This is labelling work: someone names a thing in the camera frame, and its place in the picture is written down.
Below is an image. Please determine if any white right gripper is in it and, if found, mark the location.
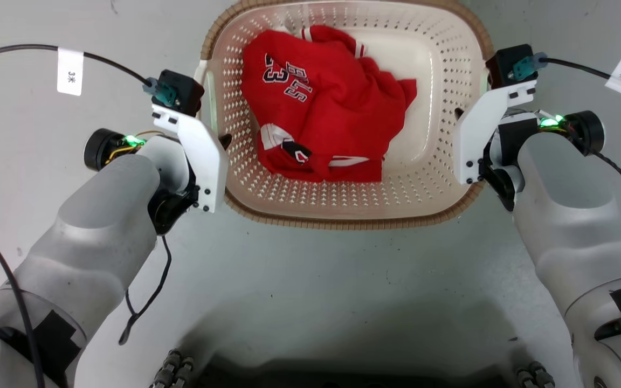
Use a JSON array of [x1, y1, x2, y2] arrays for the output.
[[453, 80, 539, 212]]

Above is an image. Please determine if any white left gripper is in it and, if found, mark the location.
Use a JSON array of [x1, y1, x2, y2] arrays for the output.
[[148, 104, 233, 235]]

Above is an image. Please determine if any cream perforated plastic laundry basket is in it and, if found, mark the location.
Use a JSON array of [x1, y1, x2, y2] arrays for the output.
[[198, 0, 495, 231]]

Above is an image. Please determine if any red basketball jersey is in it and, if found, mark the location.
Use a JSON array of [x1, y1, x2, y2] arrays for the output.
[[240, 25, 418, 183]]

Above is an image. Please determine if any black right camera cable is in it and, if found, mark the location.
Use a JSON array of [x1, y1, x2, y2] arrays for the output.
[[513, 52, 621, 102]]

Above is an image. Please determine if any black camera cable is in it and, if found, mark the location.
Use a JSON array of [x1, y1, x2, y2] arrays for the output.
[[0, 44, 177, 107], [513, 52, 621, 102]]

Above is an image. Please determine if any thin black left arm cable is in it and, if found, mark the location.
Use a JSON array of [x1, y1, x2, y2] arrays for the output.
[[119, 234, 173, 346]]

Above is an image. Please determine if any black left camera cable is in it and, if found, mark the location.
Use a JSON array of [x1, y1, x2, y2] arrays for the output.
[[0, 44, 177, 107]]

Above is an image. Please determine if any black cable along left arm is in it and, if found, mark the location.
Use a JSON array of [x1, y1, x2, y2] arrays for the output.
[[0, 214, 46, 388]]

